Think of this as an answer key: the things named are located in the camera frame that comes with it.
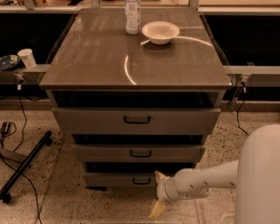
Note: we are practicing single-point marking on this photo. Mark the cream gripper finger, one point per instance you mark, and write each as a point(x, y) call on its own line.
point(157, 209)
point(159, 176)

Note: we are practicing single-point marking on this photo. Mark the white paper cup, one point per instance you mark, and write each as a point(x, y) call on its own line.
point(27, 58)

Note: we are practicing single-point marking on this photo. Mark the grey top drawer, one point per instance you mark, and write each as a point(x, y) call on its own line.
point(159, 121)

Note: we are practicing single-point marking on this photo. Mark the white paper bowl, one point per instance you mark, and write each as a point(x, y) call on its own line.
point(160, 32)

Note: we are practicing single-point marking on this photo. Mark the dark blue bowl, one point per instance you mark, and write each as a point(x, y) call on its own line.
point(9, 62)

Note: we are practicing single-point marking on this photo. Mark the grey drawer cabinet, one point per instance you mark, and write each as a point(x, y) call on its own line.
point(99, 65)

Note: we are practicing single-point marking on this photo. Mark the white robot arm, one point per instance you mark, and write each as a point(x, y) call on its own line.
point(255, 176)

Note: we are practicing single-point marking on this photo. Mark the grey drawer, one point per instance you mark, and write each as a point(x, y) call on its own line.
point(138, 153)
point(111, 180)
point(159, 121)

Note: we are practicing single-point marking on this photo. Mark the grey middle drawer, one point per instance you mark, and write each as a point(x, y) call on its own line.
point(138, 153)

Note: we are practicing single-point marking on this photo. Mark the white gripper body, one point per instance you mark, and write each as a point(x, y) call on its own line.
point(161, 188)

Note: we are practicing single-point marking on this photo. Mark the clear plastic water bottle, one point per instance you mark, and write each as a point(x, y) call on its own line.
point(132, 16)

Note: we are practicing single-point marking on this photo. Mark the black adapter left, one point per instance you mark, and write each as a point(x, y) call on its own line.
point(5, 127)

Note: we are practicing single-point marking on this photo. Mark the grey bottom drawer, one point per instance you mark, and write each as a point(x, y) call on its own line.
point(111, 180)

